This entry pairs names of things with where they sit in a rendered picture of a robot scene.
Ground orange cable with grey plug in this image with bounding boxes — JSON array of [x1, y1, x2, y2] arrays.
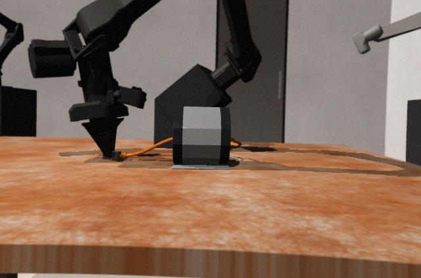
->
[[103, 137, 241, 160]]

